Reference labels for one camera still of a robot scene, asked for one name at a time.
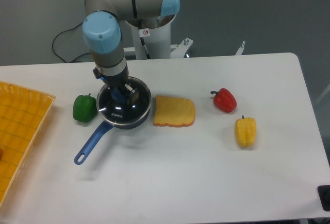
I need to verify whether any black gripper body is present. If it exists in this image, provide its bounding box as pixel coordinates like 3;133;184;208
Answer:
93;66;129;88

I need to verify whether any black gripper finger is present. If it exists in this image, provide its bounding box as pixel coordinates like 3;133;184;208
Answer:
124;83;139;105
111;87;123;100

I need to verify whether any glass pot lid blue knob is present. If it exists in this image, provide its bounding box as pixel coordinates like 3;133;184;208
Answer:
96;77;152;112

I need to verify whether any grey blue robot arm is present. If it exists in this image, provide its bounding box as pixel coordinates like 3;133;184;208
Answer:
82;0;180;104

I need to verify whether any green bell pepper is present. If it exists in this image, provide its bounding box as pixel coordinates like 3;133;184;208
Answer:
72;93;98;123

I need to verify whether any toast bread slice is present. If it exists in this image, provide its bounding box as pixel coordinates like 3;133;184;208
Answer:
153;95;195;128

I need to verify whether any red bell pepper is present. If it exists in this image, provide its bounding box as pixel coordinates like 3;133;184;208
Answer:
210;88;237;113

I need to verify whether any yellow woven basket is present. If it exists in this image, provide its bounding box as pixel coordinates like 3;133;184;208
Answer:
1;81;56;203

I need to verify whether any yellow bell pepper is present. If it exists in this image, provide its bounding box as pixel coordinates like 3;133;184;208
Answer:
235;115;257;148

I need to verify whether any black table corner device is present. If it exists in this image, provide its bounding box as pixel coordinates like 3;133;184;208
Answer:
317;185;330;212

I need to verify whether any blue saucepan with handle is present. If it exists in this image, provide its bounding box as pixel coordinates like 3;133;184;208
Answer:
74;104;151;165

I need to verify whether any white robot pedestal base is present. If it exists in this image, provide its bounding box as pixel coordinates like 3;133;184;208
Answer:
121;12;246;61

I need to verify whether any black floor cable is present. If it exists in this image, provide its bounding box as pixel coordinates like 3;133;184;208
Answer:
52;23;91;63

